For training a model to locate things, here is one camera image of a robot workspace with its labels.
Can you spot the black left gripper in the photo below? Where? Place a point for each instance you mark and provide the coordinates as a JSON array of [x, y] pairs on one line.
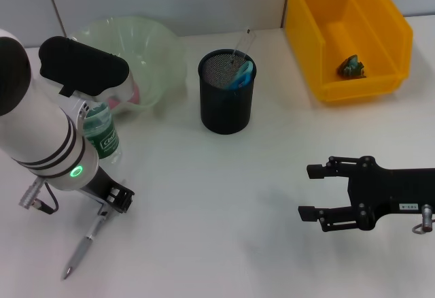
[[98, 185]]

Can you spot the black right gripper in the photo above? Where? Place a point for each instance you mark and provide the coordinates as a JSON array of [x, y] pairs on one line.
[[391, 189]]

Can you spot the clear green-label water bottle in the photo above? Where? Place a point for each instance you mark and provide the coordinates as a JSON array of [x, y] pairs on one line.
[[105, 138]]

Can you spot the silver ballpoint pen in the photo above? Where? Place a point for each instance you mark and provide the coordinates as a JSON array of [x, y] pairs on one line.
[[81, 250]]

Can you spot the pink peach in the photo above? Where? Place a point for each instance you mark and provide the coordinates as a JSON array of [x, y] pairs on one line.
[[136, 95]]

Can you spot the green plastic scrap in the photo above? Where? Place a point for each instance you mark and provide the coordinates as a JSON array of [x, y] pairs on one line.
[[351, 66]]

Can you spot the blue scissors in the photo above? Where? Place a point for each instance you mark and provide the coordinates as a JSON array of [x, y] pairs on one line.
[[243, 77]]

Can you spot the clear plastic ruler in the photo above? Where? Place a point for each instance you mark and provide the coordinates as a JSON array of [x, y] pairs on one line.
[[244, 43]]

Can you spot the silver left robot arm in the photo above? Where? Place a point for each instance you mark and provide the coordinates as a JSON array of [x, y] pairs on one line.
[[34, 124]]

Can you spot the black mesh pen cup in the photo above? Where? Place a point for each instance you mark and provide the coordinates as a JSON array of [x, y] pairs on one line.
[[226, 111]]

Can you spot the green glass fruit bowl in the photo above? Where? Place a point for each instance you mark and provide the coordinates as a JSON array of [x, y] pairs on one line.
[[156, 49]]

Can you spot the yellow plastic bin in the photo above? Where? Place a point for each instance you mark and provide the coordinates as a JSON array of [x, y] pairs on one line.
[[353, 12]]

